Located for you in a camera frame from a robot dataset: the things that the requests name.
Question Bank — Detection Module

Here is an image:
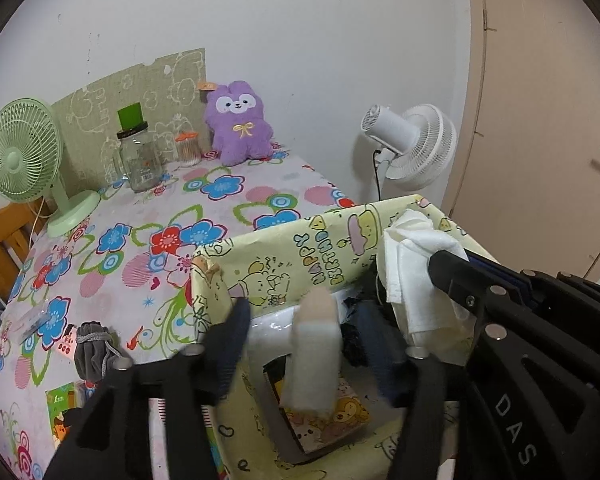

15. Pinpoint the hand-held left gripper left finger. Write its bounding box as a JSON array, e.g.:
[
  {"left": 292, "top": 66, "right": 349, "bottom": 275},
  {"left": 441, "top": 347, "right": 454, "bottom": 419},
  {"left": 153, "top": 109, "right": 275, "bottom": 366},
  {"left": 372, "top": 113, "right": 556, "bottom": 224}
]
[{"left": 42, "top": 297, "right": 253, "bottom": 480}]

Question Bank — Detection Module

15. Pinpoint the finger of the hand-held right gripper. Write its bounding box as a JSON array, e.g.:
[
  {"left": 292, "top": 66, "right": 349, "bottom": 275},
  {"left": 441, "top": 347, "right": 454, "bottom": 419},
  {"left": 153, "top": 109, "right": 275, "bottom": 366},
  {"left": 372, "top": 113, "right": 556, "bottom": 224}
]
[
  {"left": 426, "top": 249, "right": 536, "bottom": 356},
  {"left": 465, "top": 254, "right": 600, "bottom": 312}
]

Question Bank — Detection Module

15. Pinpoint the cotton swab container orange lid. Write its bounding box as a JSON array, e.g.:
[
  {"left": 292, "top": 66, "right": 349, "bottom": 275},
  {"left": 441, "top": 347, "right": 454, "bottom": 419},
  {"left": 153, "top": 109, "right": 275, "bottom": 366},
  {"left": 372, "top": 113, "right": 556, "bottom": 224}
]
[{"left": 175, "top": 131, "right": 202, "bottom": 168}]

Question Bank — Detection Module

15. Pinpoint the grey drawstring pouch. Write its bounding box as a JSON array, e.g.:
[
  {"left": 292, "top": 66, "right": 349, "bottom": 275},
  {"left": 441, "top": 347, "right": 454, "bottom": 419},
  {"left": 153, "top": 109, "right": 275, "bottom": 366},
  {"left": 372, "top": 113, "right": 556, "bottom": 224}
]
[{"left": 74, "top": 321, "right": 123, "bottom": 381}]

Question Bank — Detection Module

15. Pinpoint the black cloth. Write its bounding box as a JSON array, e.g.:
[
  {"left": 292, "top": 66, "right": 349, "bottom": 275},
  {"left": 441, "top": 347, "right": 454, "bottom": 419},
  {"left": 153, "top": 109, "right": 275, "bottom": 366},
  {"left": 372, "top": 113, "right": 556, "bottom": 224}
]
[{"left": 341, "top": 297, "right": 381, "bottom": 368}]

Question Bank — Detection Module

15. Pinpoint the cartoon tissue pack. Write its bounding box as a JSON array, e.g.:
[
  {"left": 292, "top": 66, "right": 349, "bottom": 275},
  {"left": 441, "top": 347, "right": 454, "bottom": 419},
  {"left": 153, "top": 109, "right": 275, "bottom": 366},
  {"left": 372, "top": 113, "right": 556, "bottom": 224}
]
[{"left": 262, "top": 360, "right": 371, "bottom": 463}]

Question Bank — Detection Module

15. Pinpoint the white cloth roll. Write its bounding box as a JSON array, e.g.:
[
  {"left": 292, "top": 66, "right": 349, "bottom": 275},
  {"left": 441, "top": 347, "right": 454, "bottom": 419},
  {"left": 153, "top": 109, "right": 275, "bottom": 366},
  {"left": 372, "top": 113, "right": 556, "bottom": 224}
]
[{"left": 286, "top": 287, "right": 342, "bottom": 413}]

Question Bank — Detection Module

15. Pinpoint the pink wipes packet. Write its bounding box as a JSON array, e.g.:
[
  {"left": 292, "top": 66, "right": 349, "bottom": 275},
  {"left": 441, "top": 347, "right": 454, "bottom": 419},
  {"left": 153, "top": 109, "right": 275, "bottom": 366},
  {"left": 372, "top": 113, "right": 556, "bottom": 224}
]
[{"left": 60, "top": 324, "right": 78, "bottom": 356}]

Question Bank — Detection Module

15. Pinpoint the white towel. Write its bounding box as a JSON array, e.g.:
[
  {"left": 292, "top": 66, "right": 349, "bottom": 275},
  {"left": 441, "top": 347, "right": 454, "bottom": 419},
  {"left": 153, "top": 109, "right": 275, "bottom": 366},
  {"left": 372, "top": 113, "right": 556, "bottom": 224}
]
[{"left": 382, "top": 210, "right": 473, "bottom": 346}]

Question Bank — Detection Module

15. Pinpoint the white standing fan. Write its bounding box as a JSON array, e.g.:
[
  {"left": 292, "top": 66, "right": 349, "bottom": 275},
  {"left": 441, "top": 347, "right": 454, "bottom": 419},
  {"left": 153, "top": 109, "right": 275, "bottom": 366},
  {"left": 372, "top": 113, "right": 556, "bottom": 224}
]
[{"left": 361, "top": 104, "right": 458, "bottom": 203}]

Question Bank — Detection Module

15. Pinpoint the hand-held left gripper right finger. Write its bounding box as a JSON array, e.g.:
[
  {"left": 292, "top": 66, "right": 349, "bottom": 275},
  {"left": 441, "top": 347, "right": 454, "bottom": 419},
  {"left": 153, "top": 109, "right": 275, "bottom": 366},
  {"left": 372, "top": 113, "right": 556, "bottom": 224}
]
[{"left": 352, "top": 305, "right": 473, "bottom": 480}]

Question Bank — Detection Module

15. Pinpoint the green desk fan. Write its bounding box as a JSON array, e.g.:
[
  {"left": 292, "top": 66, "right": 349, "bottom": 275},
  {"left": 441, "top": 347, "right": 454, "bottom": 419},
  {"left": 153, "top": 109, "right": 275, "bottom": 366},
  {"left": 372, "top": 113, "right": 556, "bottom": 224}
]
[{"left": 0, "top": 99, "right": 102, "bottom": 239}]

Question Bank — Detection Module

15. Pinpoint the beige door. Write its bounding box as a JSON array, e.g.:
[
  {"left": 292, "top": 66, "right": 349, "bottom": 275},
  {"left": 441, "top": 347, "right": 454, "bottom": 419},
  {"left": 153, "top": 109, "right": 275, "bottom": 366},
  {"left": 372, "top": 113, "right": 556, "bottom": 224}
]
[{"left": 442, "top": 0, "right": 600, "bottom": 291}]

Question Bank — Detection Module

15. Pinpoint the clear plastic packet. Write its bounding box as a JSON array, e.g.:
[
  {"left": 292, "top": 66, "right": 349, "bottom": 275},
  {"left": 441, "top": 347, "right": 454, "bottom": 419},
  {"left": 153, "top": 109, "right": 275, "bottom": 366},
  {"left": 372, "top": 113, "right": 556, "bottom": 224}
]
[{"left": 16, "top": 307, "right": 48, "bottom": 346}]

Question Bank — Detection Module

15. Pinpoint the wooden bed headboard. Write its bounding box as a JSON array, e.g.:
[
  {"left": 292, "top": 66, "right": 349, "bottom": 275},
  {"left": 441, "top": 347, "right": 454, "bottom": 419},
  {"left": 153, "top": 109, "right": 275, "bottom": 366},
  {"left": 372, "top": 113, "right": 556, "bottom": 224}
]
[{"left": 0, "top": 202, "right": 43, "bottom": 306}]

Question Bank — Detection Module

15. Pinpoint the purple plush toy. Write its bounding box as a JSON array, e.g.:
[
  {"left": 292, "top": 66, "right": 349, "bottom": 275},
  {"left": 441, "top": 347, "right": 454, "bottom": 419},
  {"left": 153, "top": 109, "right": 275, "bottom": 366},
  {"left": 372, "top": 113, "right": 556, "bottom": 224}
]
[{"left": 198, "top": 80, "right": 275, "bottom": 166}]

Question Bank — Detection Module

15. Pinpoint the glass jar with green lid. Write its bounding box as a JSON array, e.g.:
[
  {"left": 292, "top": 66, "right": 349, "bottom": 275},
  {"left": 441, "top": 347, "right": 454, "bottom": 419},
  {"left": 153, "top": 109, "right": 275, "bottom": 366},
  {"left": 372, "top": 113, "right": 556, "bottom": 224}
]
[{"left": 112, "top": 102, "right": 165, "bottom": 194}]

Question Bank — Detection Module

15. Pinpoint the green orange cartoon packet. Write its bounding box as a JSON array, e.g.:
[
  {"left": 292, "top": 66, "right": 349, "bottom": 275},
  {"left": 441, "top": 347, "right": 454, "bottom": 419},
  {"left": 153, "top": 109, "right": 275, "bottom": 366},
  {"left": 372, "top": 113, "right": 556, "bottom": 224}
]
[{"left": 45, "top": 382, "right": 88, "bottom": 451}]

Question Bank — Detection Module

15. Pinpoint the green patterned board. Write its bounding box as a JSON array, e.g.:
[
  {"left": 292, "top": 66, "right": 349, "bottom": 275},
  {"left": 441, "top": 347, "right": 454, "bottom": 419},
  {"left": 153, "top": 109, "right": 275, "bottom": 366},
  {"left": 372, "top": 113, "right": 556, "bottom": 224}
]
[{"left": 50, "top": 48, "right": 207, "bottom": 183}]

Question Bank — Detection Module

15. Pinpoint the yellow gift-wrapped box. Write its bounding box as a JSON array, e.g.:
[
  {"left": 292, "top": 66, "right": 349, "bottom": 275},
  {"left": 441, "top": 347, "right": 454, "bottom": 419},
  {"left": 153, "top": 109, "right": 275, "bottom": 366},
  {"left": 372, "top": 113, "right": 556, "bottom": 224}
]
[{"left": 190, "top": 194, "right": 501, "bottom": 480}]

